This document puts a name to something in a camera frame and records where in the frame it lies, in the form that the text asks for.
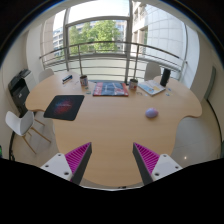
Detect lilac computer mouse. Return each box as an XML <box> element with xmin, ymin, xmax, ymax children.
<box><xmin>145</xmin><ymin>108</ymin><xmax>158</xmax><ymax>118</ymax></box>

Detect left patterned mug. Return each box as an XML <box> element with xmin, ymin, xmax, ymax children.
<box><xmin>80</xmin><ymin>75</ymin><xmax>88</xmax><ymax>86</ymax></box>

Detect black mouse pad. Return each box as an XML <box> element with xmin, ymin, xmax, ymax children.
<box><xmin>44</xmin><ymin>95</ymin><xmax>84</xmax><ymax>121</ymax></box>

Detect white chair wooden legs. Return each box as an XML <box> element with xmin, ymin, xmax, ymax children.
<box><xmin>5</xmin><ymin>111</ymin><xmax>49</xmax><ymax>153</ymax></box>

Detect light blue magazine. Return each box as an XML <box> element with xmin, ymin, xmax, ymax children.
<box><xmin>138</xmin><ymin>80</ymin><xmax>165</xmax><ymax>96</ymax></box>

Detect red and blue book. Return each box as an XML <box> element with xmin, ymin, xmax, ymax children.
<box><xmin>93</xmin><ymin>82</ymin><xmax>129</xmax><ymax>96</ymax></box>

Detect metal balcony railing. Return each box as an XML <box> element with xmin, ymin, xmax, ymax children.
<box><xmin>39</xmin><ymin>41</ymin><xmax>185</xmax><ymax>81</ymax></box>

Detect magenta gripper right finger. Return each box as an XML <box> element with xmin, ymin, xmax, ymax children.
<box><xmin>133</xmin><ymin>143</ymin><xmax>182</xmax><ymax>185</ymax></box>

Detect white chair far right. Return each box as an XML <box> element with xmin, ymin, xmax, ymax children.
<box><xmin>144</xmin><ymin>62</ymin><xmax>161</xmax><ymax>81</ymax></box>

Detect white chair far left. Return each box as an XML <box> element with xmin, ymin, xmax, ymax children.
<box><xmin>39</xmin><ymin>68</ymin><xmax>54</xmax><ymax>82</ymax></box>

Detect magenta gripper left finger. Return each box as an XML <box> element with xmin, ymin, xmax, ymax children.
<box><xmin>41</xmin><ymin>143</ymin><xmax>92</xmax><ymax>185</ymax></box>

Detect right patterned mug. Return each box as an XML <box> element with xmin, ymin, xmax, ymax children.
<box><xmin>129</xmin><ymin>79</ymin><xmax>138</xmax><ymax>90</ymax></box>

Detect black stapler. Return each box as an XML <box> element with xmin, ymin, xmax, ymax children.
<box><xmin>62</xmin><ymin>75</ymin><xmax>73</xmax><ymax>83</ymax></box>

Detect black cylindrical speaker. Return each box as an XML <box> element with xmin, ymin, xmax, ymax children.
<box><xmin>160</xmin><ymin>68</ymin><xmax>171</xmax><ymax>87</ymax></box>

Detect black office printer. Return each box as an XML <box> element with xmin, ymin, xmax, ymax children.
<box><xmin>8</xmin><ymin>69</ymin><xmax>36</xmax><ymax>115</ymax></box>

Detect patterned mug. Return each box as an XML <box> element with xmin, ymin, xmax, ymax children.
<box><xmin>80</xmin><ymin>75</ymin><xmax>88</xmax><ymax>86</ymax></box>
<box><xmin>129</xmin><ymin>79</ymin><xmax>138</xmax><ymax>90</ymax></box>

